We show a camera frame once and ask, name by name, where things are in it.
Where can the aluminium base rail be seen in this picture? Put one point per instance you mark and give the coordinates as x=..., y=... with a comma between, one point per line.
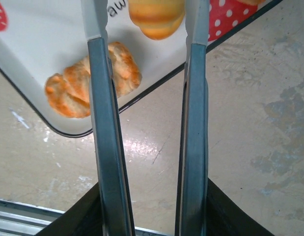
x=14, y=216

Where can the steel tongs with white tips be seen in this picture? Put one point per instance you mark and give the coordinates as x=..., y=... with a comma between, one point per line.
x=105, y=147

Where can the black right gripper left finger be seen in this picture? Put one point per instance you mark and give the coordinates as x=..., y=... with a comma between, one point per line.
x=83, y=216

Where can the white strawberry print tray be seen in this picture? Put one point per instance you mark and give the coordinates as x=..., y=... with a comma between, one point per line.
x=43, y=37

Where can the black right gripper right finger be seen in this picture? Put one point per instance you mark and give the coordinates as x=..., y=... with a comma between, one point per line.
x=225, y=216

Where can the pale braided fake pastry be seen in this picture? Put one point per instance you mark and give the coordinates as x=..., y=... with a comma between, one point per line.
x=68, y=91

